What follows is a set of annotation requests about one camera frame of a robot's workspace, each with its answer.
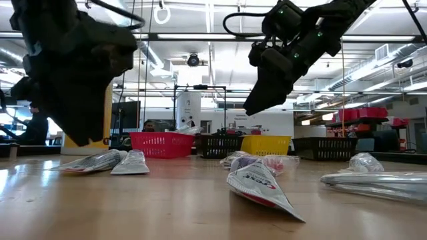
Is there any white round pillar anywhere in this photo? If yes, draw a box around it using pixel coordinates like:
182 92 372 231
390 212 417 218
175 91 202 129

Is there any black monitor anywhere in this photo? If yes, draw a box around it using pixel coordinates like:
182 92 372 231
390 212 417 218
111 101 141 131

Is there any black table edge rail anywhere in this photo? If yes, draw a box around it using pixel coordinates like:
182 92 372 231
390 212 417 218
0 143 63 158
353 151 427 165

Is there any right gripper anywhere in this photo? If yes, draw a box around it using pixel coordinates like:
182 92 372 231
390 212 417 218
242 32 330 117

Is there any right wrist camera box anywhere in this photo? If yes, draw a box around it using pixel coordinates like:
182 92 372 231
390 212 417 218
262 0 306 43

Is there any yellow label wipes canister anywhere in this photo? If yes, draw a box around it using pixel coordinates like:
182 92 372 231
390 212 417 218
61 81 114 156

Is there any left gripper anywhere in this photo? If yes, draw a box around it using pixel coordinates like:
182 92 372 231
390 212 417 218
21 9 114 148

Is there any black metal frame stand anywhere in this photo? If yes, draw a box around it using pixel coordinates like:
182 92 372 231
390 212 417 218
172 84 228 134

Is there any clear plastic wrapped bundle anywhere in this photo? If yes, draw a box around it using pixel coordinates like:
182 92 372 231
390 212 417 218
172 124 205 136

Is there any round black overhead camera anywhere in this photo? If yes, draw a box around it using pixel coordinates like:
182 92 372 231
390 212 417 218
186 52 201 67

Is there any dark storage shelf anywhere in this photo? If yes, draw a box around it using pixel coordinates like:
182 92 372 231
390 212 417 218
325 116 390 138

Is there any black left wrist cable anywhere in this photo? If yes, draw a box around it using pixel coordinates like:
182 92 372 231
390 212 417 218
89 0 146 31

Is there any long clear wrapped toothbrush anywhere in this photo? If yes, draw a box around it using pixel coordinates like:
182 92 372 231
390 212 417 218
318 170 427 204

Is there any crumpled clear wrapped toiletry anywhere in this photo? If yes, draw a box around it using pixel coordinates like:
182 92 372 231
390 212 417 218
339 152 385 173

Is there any person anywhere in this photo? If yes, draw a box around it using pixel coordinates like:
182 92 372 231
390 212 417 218
141 119 157 133
18 105 50 146

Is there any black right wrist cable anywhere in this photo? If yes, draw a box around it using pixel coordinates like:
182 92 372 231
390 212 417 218
222 12 268 38

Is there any wide black plastic basket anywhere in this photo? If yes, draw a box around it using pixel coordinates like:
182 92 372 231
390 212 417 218
291 137 358 161

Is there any printed white toothpaste tube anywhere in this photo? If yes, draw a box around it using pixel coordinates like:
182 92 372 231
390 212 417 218
49 149 129 174

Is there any Crest white toothpaste tube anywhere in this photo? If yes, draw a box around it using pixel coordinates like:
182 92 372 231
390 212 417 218
226 156 306 223

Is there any red plastic basket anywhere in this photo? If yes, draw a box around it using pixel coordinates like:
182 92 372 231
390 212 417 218
129 131 196 159

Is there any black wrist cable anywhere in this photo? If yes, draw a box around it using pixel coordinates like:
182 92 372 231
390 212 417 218
89 0 146 31
222 12 268 38

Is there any black overhead frame bar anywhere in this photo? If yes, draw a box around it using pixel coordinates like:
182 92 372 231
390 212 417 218
133 32 427 43

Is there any white hanging ring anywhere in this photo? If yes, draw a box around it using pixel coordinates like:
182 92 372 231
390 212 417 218
153 5 171 25

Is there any small silver-white toothpaste tube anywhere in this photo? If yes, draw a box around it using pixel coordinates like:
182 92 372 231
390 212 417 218
110 149 151 176

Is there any yellow plastic basket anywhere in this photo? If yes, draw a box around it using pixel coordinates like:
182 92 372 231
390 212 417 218
240 135 292 157

